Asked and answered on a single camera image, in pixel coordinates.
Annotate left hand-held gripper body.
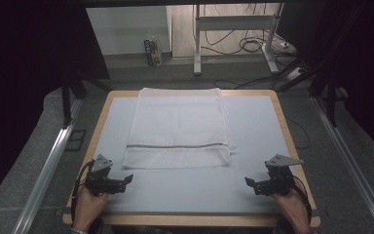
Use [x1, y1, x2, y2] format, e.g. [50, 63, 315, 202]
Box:
[84, 154, 114, 197]

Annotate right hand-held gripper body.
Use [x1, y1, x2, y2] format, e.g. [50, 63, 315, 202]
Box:
[264, 154, 305, 196]

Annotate white mesh laundry bag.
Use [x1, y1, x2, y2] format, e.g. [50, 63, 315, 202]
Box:
[122, 87, 237, 170]

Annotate person's left hand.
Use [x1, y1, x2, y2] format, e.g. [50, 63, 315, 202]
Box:
[72, 185, 110, 232]

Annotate person's right hand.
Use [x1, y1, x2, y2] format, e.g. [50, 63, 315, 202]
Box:
[271, 189, 311, 232]

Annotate metal wristwatch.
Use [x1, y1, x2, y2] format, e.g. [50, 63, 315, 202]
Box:
[67, 226, 89, 234]

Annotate white table mat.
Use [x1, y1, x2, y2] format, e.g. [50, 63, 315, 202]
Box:
[92, 96, 295, 215]

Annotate wooden table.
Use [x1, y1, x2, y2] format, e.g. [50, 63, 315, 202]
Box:
[61, 90, 321, 228]

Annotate black stand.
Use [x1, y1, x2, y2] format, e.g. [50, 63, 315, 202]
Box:
[60, 76, 113, 130]
[272, 58, 350, 129]

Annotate white power strip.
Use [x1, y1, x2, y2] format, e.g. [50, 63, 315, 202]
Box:
[284, 66, 307, 82]

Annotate dark curtain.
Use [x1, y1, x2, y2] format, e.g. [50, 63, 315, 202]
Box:
[0, 0, 111, 213]
[276, 0, 374, 164]

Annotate printed packet on floor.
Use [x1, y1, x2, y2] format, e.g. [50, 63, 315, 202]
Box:
[143, 33, 164, 67]

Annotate white cabinet panel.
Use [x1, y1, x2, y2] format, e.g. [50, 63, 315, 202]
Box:
[86, 6, 173, 57]

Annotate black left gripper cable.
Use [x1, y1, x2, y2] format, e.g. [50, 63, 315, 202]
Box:
[70, 160, 95, 223]

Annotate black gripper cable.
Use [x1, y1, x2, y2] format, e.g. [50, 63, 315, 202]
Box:
[70, 160, 95, 223]
[291, 175, 314, 223]

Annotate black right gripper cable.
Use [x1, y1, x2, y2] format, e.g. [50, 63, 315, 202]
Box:
[291, 175, 314, 223]

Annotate black rectangular floor frame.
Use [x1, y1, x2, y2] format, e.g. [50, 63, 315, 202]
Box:
[64, 129, 88, 152]

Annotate thin black floor cable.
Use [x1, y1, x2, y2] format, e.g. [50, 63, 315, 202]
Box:
[285, 114, 312, 151]

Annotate aluminium floor rail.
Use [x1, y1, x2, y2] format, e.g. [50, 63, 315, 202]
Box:
[311, 97, 374, 234]
[12, 97, 86, 234]

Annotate tangle of black floor cables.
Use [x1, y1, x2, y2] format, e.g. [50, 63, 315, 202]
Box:
[194, 3, 298, 91]

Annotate white metal desk frame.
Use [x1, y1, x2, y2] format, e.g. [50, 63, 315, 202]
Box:
[193, 3, 285, 76]

